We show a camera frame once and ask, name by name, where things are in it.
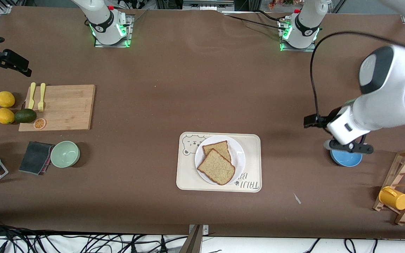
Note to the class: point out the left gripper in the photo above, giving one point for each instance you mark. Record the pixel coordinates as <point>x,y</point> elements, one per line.
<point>320,121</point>

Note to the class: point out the white round plate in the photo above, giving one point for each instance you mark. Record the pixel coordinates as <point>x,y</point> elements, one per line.
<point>237,156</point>

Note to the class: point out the brown bread slice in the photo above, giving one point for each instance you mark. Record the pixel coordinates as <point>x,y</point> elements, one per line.
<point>216,168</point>
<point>220,147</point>

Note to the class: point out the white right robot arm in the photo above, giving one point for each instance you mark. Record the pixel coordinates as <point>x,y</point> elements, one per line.
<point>104,21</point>

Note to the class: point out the blue bowl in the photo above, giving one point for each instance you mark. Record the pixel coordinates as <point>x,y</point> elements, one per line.
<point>346,160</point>

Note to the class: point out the yellow plastic knife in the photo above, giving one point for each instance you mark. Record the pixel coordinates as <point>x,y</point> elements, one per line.
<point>32,95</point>

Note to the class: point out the yellow lemon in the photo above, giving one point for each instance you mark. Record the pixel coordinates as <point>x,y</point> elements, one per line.
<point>5,99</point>
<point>4,116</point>

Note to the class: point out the yellow plastic fork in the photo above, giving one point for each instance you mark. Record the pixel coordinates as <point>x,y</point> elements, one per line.
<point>42,96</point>

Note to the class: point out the green avocado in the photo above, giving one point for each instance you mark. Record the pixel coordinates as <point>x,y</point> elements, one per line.
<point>25,116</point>

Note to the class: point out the wooden mug rack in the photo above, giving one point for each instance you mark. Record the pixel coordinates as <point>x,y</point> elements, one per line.
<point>404,168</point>

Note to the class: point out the toy orange slice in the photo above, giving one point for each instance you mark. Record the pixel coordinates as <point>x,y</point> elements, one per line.
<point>39,123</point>

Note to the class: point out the wooden cutting board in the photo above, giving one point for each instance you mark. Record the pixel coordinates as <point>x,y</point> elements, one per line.
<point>65,109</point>

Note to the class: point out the yellow mug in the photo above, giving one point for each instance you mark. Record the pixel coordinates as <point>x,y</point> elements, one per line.
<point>394,198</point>

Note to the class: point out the grey paper scrap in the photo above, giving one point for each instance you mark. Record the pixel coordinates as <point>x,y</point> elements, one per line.
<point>297,199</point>

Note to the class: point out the dark grey cloth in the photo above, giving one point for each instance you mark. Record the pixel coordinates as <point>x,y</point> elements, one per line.
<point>33,157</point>

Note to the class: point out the cream tray with bear print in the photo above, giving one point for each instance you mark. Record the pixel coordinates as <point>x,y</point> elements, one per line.
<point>253,154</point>

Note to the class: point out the pale green bowl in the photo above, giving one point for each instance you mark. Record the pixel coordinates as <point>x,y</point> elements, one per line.
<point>65,154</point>

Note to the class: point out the pink cloth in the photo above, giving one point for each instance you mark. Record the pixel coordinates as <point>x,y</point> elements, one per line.
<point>48,163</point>

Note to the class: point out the clear box of snacks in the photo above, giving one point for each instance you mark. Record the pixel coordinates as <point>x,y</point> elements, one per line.
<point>280,3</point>

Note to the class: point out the grey metal post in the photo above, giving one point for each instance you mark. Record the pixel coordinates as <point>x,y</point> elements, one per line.
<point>193,240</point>

